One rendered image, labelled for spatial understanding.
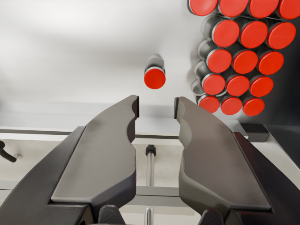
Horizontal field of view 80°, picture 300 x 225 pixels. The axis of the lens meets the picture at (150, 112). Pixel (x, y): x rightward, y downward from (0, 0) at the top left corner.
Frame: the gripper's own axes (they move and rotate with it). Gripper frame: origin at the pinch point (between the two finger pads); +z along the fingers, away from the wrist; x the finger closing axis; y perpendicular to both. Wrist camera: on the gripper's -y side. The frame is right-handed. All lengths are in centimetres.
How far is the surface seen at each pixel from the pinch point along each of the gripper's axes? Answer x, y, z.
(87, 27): -7.4, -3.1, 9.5
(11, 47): -16.2, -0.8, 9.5
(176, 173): 24, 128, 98
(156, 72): 0.0, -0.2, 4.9
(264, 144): 15.1, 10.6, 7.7
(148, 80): -0.7, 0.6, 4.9
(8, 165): -128, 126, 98
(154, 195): 3, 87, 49
